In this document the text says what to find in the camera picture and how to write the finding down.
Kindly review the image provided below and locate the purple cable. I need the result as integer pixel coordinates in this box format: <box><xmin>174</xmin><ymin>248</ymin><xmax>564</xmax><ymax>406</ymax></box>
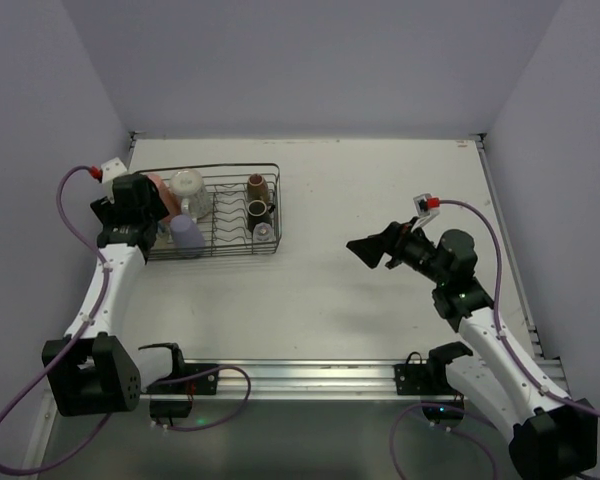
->
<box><xmin>438</xmin><ymin>198</ymin><xmax>600</xmax><ymax>432</ymax></box>
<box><xmin>0</xmin><ymin>164</ymin><xmax>112</xmax><ymax>475</ymax></box>

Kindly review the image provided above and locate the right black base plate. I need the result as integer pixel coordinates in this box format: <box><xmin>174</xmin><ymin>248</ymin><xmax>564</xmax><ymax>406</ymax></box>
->
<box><xmin>393</xmin><ymin>351</ymin><xmax>458</xmax><ymax>396</ymax></box>

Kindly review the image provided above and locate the brown ceramic cup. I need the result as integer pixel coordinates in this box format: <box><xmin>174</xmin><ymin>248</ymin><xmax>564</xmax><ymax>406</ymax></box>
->
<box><xmin>246</xmin><ymin>173</ymin><xmax>270</xmax><ymax>203</ymax></box>

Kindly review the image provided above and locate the dark brown mug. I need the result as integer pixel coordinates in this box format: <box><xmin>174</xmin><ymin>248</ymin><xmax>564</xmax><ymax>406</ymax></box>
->
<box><xmin>247</xmin><ymin>199</ymin><xmax>276</xmax><ymax>232</ymax></box>

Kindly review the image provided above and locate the aluminium mounting rail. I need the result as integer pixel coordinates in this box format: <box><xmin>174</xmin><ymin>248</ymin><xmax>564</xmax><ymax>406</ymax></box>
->
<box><xmin>179</xmin><ymin>357</ymin><xmax>571</xmax><ymax>401</ymax></box>

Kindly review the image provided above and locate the white patterned mug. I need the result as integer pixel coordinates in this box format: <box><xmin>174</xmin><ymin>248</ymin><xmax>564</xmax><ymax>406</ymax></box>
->
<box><xmin>169</xmin><ymin>169</ymin><xmax>213</xmax><ymax>219</ymax></box>

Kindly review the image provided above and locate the left controller box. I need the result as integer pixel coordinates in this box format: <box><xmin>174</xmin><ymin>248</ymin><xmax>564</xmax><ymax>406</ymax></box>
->
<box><xmin>149</xmin><ymin>400</ymin><xmax>193</xmax><ymax>422</ymax></box>

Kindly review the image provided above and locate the black wire dish rack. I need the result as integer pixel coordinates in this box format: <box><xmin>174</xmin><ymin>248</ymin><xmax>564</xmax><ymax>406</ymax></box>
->
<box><xmin>149</xmin><ymin>163</ymin><xmax>282</xmax><ymax>261</ymax></box>

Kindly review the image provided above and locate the pink plastic cup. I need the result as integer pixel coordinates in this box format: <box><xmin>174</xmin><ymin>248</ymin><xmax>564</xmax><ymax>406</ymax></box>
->
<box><xmin>146</xmin><ymin>173</ymin><xmax>181</xmax><ymax>225</ymax></box>

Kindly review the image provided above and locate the right controller box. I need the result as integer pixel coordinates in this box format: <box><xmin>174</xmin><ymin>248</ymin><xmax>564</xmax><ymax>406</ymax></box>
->
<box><xmin>421</xmin><ymin>400</ymin><xmax>465</xmax><ymax>429</ymax></box>

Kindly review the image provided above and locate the controller box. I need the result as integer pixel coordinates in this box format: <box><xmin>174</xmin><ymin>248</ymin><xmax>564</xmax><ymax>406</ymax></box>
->
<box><xmin>149</xmin><ymin>400</ymin><xmax>193</xmax><ymax>422</ymax></box>
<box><xmin>421</xmin><ymin>400</ymin><xmax>465</xmax><ymax>429</ymax></box>

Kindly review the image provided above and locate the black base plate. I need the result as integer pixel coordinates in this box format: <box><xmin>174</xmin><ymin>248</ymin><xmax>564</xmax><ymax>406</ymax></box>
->
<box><xmin>393</xmin><ymin>351</ymin><xmax>458</xmax><ymax>396</ymax></box>
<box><xmin>172</xmin><ymin>363</ymin><xmax>219</xmax><ymax>396</ymax></box>

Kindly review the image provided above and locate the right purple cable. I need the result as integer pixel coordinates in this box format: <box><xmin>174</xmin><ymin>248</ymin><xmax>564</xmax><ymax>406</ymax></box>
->
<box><xmin>438</xmin><ymin>198</ymin><xmax>600</xmax><ymax>432</ymax></box>

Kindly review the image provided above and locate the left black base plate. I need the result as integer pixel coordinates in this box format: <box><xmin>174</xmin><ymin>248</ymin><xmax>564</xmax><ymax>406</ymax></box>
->
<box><xmin>172</xmin><ymin>363</ymin><xmax>219</xmax><ymax>396</ymax></box>

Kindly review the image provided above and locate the lilac plastic cup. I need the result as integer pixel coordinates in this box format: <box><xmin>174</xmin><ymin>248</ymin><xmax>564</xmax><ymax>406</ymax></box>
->
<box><xmin>169</xmin><ymin>214</ymin><xmax>206</xmax><ymax>258</ymax></box>

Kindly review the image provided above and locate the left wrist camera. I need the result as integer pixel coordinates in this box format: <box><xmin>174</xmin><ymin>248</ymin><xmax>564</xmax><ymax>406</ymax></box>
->
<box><xmin>88</xmin><ymin>157</ymin><xmax>128</xmax><ymax>202</ymax></box>

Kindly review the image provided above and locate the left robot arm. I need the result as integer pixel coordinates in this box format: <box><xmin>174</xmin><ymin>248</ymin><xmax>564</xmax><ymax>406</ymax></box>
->
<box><xmin>42</xmin><ymin>173</ymin><xmax>184</xmax><ymax>417</ymax></box>

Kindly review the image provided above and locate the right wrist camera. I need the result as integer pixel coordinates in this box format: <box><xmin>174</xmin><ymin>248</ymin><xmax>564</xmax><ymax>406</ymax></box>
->
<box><xmin>413</xmin><ymin>193</ymin><xmax>440</xmax><ymax>229</ymax></box>

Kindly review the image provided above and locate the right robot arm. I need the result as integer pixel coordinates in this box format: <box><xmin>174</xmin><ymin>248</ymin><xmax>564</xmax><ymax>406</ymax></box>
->
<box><xmin>346</xmin><ymin>222</ymin><xmax>598</xmax><ymax>479</ymax></box>

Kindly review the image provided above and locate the small clear glass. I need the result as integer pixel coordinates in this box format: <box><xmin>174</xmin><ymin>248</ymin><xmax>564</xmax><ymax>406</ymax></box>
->
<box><xmin>252</xmin><ymin>222</ymin><xmax>275</xmax><ymax>244</ymax></box>

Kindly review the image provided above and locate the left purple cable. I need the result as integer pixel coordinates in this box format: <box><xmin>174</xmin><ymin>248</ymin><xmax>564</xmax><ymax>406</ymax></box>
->
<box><xmin>0</xmin><ymin>164</ymin><xmax>112</xmax><ymax>475</ymax></box>

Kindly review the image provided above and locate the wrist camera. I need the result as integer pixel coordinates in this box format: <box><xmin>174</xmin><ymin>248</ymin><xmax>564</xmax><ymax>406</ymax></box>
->
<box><xmin>88</xmin><ymin>157</ymin><xmax>128</xmax><ymax>202</ymax></box>
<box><xmin>413</xmin><ymin>193</ymin><xmax>440</xmax><ymax>229</ymax></box>

